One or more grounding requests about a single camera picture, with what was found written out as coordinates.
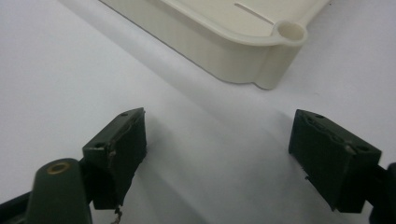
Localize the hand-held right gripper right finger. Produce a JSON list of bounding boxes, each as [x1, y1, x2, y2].
[[288, 108, 383, 215]]

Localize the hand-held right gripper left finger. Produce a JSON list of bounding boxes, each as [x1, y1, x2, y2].
[[81, 106, 148, 211]]

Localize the cream plastic tray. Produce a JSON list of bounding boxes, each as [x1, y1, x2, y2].
[[98, 0, 332, 91]]

